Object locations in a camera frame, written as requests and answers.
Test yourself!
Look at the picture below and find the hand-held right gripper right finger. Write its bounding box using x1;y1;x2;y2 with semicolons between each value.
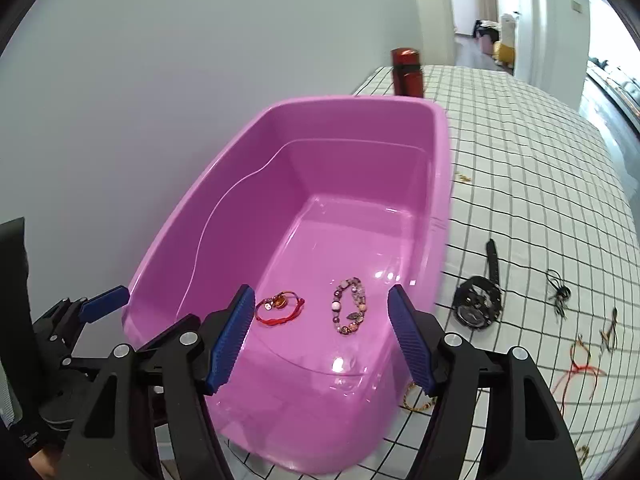
387;284;586;480

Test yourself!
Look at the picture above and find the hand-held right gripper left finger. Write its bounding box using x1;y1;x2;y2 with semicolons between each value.
57;284;257;480

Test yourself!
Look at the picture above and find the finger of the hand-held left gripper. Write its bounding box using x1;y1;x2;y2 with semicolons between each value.
32;285;130;358

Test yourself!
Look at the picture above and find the yellow braided bracelet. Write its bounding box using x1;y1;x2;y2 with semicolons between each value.
398;381;438;414

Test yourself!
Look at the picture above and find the red string bracelet amber bead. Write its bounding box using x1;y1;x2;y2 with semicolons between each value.
255;290;307;327

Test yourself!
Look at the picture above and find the black wristwatch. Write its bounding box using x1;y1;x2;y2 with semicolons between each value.
452;239;504;332

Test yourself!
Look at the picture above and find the multicolour beaded bracelet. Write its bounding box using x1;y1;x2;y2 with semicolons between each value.
330;276;370;337

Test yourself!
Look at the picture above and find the black cord necklace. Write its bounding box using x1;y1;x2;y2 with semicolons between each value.
545;268;573;318

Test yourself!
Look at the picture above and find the red string bracelet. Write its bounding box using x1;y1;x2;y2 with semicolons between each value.
550;335;608;416

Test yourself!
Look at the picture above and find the pink plastic tub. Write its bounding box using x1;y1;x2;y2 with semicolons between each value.
122;94;454;476

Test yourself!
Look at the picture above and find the dark green cord loop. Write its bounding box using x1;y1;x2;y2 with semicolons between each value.
599;307;619;353

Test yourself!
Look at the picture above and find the white black checked tablecloth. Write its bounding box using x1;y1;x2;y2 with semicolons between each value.
155;64;632;480

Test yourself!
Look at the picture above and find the red metal bottle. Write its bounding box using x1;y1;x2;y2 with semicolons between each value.
391;47;425;98

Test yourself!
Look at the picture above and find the yellow white duck toy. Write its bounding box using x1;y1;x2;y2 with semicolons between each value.
492;12;518;66

